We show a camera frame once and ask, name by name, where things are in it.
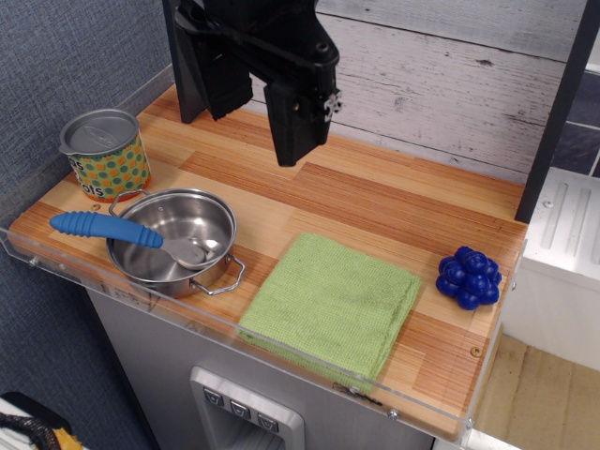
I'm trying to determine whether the blue toy grape bunch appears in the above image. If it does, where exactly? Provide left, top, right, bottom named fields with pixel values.
left=436, top=246, right=503, bottom=310

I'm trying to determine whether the grey toy fridge front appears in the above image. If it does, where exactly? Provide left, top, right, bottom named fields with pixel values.
left=89, top=292, right=434, bottom=449

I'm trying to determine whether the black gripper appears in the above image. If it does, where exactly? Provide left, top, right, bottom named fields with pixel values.
left=175, top=1, right=339, bottom=167

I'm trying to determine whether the green folded cloth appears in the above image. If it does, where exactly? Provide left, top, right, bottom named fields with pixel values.
left=239, top=233, right=422, bottom=391

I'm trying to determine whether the black cable bundle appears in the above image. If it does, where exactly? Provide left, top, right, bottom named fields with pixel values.
left=0, top=412, right=62, bottom=450

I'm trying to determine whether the polka dot tin can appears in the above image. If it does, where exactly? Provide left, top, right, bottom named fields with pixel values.
left=59, top=109, right=151, bottom=203

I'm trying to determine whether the black vertical post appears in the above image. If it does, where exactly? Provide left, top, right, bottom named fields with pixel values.
left=515, top=0, right=599, bottom=224

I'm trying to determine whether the small stainless steel pot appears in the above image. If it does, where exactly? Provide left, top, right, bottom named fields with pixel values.
left=106, top=187, right=247, bottom=300

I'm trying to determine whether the blue handled metal spoon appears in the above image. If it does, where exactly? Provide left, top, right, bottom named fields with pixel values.
left=50, top=211, right=227, bottom=271

